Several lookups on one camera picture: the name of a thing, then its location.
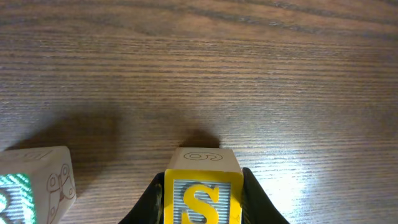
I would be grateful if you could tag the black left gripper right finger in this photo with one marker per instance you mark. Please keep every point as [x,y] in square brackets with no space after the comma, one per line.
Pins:
[257,208]

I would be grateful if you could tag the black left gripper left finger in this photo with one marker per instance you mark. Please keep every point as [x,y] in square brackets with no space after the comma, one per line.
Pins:
[149,209]

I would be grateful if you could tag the yellow S block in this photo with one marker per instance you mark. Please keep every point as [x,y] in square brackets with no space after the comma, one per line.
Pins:
[203,185]

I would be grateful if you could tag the green R block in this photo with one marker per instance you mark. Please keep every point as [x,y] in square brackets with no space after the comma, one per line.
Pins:
[37,185]

